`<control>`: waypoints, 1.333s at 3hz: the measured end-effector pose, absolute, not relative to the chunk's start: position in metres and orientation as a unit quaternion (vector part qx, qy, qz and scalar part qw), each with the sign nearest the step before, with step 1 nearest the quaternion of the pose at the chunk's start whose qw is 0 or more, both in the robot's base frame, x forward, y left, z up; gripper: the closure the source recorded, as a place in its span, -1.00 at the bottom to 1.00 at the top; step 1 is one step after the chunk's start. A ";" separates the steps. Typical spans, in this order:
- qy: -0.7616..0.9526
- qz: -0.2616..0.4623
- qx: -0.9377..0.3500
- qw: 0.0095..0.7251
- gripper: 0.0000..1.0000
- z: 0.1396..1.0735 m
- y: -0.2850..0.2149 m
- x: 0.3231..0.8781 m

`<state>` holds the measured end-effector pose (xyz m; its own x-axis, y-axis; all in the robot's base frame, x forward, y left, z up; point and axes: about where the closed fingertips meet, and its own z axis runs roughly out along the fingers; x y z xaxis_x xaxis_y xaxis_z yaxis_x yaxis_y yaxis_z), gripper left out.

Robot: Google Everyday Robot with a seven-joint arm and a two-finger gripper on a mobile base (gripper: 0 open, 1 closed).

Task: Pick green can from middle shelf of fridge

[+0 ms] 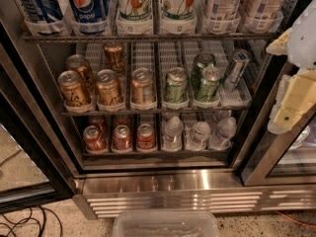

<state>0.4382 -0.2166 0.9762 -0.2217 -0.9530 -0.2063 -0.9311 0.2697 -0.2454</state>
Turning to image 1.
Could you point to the left fridge glass door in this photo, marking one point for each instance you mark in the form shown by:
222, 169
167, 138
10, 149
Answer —
34, 170

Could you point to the white labelled bottle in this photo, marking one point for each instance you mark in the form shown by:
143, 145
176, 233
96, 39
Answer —
259, 15
221, 16

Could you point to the green can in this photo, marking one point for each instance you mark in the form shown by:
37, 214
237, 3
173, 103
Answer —
176, 85
209, 81
202, 60

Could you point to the right white labelled bottle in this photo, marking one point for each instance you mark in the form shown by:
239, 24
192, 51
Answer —
259, 15

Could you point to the top wire shelf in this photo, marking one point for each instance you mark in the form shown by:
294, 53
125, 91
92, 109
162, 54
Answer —
151, 38

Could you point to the wire shelf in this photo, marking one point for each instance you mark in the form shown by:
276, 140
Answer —
151, 38
152, 111

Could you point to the front middle red can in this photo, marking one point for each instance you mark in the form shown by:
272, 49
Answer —
122, 137

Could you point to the rear middle red can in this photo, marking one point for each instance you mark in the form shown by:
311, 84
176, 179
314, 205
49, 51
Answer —
123, 120

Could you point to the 7up bottle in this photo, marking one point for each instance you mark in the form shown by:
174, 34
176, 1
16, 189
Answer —
178, 17
134, 17

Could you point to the right Pepsi bottle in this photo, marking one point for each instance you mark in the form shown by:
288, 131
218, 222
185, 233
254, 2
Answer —
90, 15

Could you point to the left white labelled bottle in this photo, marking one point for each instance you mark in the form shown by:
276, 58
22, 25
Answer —
221, 16

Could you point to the water bottle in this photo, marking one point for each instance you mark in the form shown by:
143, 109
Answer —
224, 132
172, 135
197, 136

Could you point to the far-left gold can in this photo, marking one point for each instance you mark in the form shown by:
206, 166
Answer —
73, 89
80, 64

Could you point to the front left red can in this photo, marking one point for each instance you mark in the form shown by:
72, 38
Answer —
94, 139

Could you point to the left 7up bottle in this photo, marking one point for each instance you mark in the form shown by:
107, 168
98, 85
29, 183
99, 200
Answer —
134, 17

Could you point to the middle wire shelf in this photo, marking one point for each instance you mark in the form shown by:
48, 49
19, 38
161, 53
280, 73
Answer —
152, 111

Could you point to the middle water bottle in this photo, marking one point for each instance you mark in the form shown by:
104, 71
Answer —
197, 136

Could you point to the red can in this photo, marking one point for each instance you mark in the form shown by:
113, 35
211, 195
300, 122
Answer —
100, 122
123, 120
94, 139
145, 137
122, 137

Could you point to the rear far-left gold can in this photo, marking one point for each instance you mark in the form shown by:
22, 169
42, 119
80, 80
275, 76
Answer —
80, 64

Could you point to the right water bottle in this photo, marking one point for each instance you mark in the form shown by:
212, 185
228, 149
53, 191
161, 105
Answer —
224, 132

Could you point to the rear left red can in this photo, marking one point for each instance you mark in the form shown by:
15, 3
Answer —
100, 122

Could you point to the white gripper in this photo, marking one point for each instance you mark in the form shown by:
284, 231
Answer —
303, 43

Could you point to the left water bottle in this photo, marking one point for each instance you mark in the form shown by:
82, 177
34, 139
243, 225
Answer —
172, 135

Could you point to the front far-left gold can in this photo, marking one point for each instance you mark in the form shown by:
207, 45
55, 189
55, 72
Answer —
73, 89

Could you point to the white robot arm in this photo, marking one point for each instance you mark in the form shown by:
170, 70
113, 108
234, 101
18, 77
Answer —
301, 45

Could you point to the tilted silver slim can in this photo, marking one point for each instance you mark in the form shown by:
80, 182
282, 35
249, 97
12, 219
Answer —
237, 64

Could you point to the clear plastic bin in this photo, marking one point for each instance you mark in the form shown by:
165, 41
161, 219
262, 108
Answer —
165, 223

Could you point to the front right red can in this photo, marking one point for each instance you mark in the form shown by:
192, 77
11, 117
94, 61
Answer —
145, 137

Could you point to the fridge glass door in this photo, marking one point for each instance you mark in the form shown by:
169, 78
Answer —
34, 170
265, 158

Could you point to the pepsi bottle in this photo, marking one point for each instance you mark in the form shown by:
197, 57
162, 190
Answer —
46, 15
90, 15

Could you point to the left Pepsi bottle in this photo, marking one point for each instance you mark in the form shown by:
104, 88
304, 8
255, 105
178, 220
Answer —
46, 15

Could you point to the right fridge glass door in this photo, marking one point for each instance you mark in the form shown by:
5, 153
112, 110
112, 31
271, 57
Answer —
265, 158

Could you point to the right 7up bottle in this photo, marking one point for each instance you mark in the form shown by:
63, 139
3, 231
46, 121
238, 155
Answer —
178, 17

